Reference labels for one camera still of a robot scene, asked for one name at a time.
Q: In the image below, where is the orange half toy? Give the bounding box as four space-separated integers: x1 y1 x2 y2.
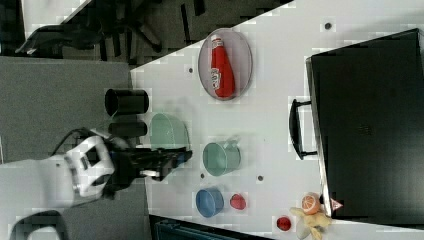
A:
301 192 321 215

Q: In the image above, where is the black silver toaster oven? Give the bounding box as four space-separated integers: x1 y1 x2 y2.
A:
305 29 424 229

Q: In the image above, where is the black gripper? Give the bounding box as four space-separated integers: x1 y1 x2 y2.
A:
106 148 193 199

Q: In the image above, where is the blue bowl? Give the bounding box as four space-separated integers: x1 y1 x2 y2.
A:
195 187 224 218

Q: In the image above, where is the grey round plate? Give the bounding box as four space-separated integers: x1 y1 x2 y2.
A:
198 28 253 101

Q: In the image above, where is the red ketchup bottle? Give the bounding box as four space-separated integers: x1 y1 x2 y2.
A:
211 35 235 98

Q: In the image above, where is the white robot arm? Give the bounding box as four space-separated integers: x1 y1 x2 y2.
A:
1 136 192 209

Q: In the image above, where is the toy strawberry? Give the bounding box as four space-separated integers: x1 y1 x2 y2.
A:
230 194 247 210

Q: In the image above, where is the black office chair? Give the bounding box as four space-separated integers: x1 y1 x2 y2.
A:
14 0 208 63

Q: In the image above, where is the peeled toy banana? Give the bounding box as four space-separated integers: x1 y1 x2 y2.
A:
290 207 332 240

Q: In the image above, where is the green colander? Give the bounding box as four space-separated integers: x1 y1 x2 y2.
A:
150 113 189 149

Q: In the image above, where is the red toy tomato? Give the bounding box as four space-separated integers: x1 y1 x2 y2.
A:
276 216 292 231

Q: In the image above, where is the green cup with handle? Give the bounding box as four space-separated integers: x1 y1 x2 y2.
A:
202 139 241 177

